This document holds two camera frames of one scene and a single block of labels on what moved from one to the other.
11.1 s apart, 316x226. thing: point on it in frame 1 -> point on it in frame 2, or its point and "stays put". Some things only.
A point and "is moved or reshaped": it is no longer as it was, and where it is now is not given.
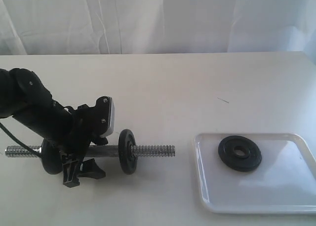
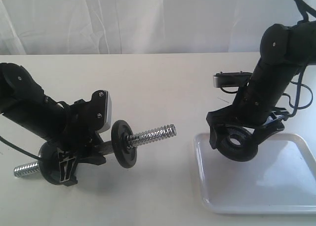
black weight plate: x=52 y=156 is moved or reshaped
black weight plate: x=128 y=164 is moved or reshaped
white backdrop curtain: x=86 y=21 stays put
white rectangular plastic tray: x=283 y=182 stays put
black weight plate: x=240 y=153 is moved or reshaped
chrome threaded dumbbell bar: x=141 y=151 -> x=105 y=147
